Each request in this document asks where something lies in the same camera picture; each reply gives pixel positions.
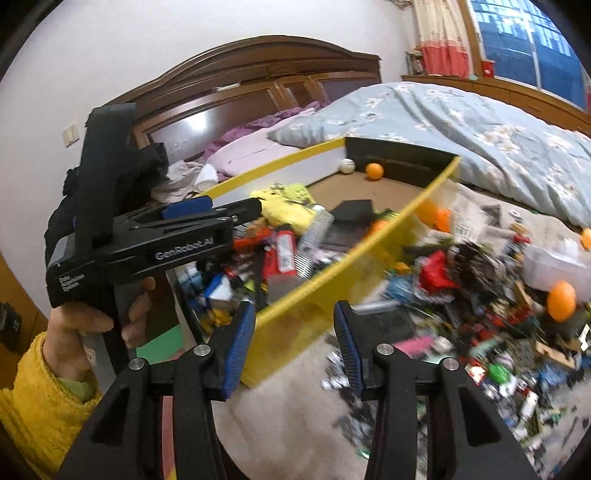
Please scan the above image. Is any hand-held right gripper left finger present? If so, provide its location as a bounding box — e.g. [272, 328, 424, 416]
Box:
[55, 301, 257, 480]

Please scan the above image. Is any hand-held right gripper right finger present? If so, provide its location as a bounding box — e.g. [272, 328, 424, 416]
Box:
[333, 300, 539, 480]

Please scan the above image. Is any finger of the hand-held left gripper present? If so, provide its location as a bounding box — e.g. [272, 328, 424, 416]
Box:
[161, 195, 214, 220]
[203, 198, 263, 227]

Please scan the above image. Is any person's left hand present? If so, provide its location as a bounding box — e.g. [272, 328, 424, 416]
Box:
[48, 276, 158, 384]

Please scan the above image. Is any white cloth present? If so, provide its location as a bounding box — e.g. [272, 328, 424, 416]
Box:
[159, 161, 222, 201]

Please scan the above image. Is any yellow cloth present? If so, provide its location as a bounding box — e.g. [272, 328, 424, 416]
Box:
[252, 184, 324, 236]

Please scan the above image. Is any pink pillow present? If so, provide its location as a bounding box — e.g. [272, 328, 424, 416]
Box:
[205, 127, 301, 178]

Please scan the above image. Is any red rectangular packet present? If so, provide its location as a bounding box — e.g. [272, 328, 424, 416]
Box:
[272, 228, 298, 278]

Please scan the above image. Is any heap of packets and toys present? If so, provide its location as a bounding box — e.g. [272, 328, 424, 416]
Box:
[175, 185, 402, 333]

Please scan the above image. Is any pink foam piece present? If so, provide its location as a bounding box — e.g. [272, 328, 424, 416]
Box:
[392, 336, 437, 357]

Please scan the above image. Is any clear plastic case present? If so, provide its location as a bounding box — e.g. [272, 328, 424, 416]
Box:
[295, 205, 335, 268]

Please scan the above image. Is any green foam sheet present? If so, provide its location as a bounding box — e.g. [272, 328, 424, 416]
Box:
[136, 344, 176, 365]

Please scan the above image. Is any purple cloth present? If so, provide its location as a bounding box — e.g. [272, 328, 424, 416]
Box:
[205, 102, 326, 158]

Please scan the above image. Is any black box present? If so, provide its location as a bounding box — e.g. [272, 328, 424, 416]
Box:
[330, 199, 377, 227]

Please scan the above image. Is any red snack packet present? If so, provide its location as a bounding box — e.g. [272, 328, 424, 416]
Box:
[418, 251, 455, 294]

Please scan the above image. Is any dark wooden headboard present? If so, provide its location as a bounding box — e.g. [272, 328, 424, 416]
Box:
[99, 36, 383, 162]

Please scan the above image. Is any black feather shuttlecock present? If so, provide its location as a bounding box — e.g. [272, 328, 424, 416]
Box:
[445, 242, 502, 296]

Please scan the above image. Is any pile of toy bricks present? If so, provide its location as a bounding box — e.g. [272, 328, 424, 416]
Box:
[318, 203, 591, 476]

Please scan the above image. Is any translucent plastic box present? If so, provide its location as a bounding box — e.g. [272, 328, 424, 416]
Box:
[523, 240, 591, 291]

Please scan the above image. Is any blue floral quilt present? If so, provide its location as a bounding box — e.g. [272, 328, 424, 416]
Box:
[268, 82, 591, 227]

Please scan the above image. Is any floral curtain with red hem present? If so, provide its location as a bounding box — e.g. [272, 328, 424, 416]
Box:
[411, 0, 474, 78]

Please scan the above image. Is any window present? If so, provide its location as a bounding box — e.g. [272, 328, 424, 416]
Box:
[466, 0, 591, 112]

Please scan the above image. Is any wooden bed frame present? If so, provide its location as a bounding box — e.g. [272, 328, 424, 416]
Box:
[401, 74, 591, 125]

